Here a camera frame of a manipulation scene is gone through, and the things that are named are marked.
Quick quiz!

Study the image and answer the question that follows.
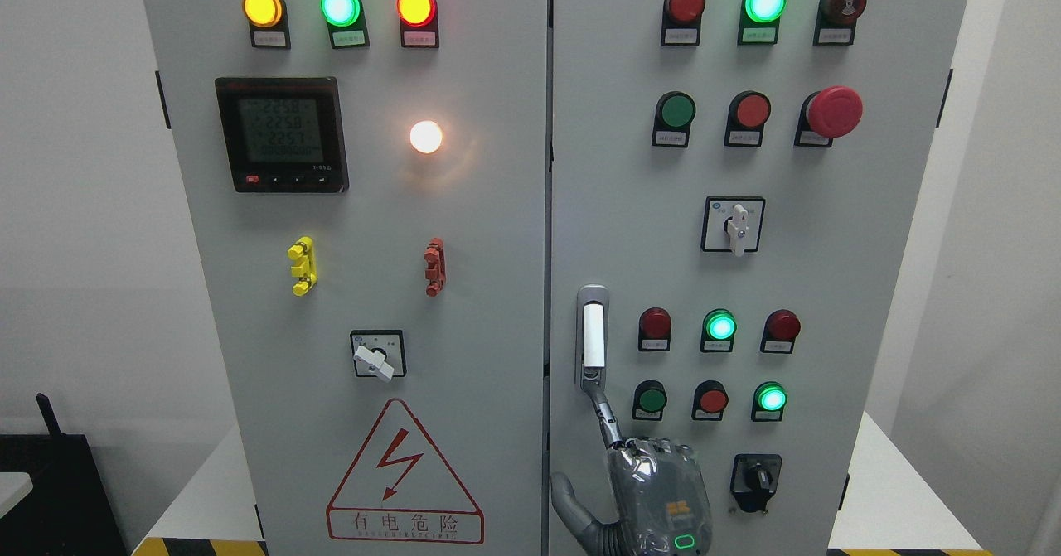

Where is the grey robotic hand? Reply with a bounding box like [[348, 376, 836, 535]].
[[550, 367, 713, 555]]

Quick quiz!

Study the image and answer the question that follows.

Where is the silver door swing handle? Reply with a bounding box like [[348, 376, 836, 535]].
[[575, 284, 609, 390]]

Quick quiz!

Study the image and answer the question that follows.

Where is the grey right cabinet door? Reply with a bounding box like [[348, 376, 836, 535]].
[[550, 0, 967, 555]]

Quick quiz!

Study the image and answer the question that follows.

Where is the grey cabinet door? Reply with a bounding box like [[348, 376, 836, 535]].
[[550, 0, 967, 555], [144, 0, 547, 555]]

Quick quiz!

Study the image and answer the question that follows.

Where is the grey left cabinet door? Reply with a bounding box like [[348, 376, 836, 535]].
[[144, 0, 547, 555]]

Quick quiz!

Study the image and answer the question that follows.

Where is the red push button lower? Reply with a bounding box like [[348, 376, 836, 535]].
[[690, 380, 729, 421]]

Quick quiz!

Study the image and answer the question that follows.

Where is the red push button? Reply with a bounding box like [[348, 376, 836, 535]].
[[690, 380, 729, 421], [724, 90, 772, 147]]

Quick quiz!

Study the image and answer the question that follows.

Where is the green lit push button lower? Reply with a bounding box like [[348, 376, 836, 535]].
[[750, 381, 787, 423]]

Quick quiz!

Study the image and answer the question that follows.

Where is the yellow black hazard tape right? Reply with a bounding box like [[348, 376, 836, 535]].
[[827, 548, 993, 556]]

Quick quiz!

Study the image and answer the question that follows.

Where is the yellow black hazard tape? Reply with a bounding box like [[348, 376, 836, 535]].
[[133, 537, 269, 556], [827, 548, 993, 556]]

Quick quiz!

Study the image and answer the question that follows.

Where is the dark red indicator light middle left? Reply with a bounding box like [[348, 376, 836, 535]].
[[637, 307, 673, 352]]

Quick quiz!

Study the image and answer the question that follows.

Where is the dark red indicator light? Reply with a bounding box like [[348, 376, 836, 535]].
[[637, 307, 673, 352], [759, 308, 801, 355]]

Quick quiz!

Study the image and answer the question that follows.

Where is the green lit indicator middle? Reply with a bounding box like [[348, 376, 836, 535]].
[[700, 308, 738, 353]]

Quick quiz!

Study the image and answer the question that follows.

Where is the green lit indicator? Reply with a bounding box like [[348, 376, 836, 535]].
[[700, 308, 738, 353], [738, 0, 787, 46]]

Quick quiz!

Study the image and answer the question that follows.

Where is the dark red indicator light middle right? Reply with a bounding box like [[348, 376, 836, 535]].
[[759, 308, 801, 355]]

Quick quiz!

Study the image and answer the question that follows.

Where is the white platform base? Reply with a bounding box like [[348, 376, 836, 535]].
[[140, 415, 981, 549]]

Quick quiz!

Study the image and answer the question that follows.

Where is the red electric danger warning sticker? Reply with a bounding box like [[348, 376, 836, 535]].
[[326, 398, 485, 544]]

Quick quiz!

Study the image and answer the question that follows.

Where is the red plastic clip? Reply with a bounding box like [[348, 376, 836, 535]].
[[424, 236, 447, 297]]

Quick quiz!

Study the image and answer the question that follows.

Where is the green push button upper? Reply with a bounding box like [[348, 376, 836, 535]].
[[653, 91, 696, 147]]

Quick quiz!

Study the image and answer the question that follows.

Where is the red push button upper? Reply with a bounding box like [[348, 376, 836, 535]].
[[724, 90, 772, 147]]

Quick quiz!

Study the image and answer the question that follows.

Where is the red emergency stop mushroom button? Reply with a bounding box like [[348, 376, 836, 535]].
[[793, 85, 864, 147]]

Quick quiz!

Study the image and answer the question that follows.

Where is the white lit indicator lamp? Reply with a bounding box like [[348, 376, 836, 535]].
[[408, 119, 443, 155]]

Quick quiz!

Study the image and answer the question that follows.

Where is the yellow plastic clip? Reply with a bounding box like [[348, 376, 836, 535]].
[[286, 236, 317, 297]]

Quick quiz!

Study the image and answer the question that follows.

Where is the red indicator light top right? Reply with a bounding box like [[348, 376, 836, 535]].
[[660, 0, 706, 47]]

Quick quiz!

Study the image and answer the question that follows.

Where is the green lit indicator top right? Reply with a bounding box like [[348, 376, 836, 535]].
[[738, 0, 787, 46]]

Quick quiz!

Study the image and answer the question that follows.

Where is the yellow black hazard tape left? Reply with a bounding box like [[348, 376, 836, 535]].
[[133, 537, 269, 556]]

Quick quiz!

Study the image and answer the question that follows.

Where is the red black buzzer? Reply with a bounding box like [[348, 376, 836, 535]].
[[812, 0, 867, 46]]

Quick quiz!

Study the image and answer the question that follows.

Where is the black digital power meter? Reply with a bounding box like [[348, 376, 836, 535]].
[[215, 76, 349, 194]]

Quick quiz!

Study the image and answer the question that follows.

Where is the red lit indicator light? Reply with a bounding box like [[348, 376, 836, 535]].
[[395, 0, 439, 49]]

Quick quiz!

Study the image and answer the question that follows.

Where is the green indicator light top left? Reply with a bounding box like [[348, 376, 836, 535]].
[[321, 0, 369, 49]]

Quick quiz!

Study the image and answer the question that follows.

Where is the black equipment box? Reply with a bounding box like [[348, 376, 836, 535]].
[[1, 393, 128, 555]]

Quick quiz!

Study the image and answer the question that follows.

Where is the yellow indicator light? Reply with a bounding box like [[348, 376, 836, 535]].
[[242, 0, 291, 49]]

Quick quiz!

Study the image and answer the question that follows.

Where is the black rotary knob switch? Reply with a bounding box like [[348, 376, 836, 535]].
[[729, 453, 783, 512]]

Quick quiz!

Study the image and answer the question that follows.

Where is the white rotary selector switch upper right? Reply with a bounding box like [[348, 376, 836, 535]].
[[700, 196, 766, 257]]

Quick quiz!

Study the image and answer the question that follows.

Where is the white rotary selector switch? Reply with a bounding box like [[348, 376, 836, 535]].
[[700, 196, 766, 257], [350, 329, 408, 382]]

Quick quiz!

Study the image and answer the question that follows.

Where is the white rotary selector switch left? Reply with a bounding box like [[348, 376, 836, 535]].
[[350, 329, 408, 382]]

